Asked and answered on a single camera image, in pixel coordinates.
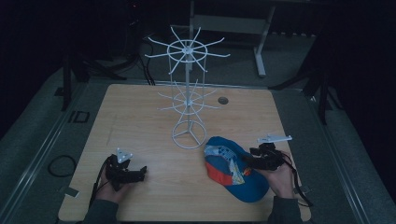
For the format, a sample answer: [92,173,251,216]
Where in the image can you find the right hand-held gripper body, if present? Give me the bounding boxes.
[253,133,293,172]

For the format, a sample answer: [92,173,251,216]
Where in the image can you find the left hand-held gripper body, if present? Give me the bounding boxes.
[105,147,142,191]

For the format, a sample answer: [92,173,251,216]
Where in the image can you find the blue and red cap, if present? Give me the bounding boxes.
[203,135,271,204]

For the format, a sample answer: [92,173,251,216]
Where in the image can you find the person's left hand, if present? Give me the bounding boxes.
[94,173,133,205]

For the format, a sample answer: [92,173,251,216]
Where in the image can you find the person's right hand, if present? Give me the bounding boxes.
[261,150,295,200]

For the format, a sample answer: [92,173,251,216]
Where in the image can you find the black tripod stand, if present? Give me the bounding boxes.
[60,51,128,112]
[268,60,344,126]

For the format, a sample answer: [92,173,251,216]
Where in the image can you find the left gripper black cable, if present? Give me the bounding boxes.
[88,154,112,210]

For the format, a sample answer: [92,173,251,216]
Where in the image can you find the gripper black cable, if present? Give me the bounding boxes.
[280,151,315,208]
[88,154,112,210]

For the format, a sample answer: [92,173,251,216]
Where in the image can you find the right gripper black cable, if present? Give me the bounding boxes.
[280,151,315,208]

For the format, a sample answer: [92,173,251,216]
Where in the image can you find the black rectangular floor bracket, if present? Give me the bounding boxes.
[67,109,92,124]

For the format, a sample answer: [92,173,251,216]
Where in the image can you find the white wire hook rack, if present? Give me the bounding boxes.
[144,26,232,150]

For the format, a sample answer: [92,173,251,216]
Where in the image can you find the black hanging cables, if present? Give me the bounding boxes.
[135,36,157,87]

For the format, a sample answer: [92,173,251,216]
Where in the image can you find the white metal desk frame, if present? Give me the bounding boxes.
[170,0,277,78]

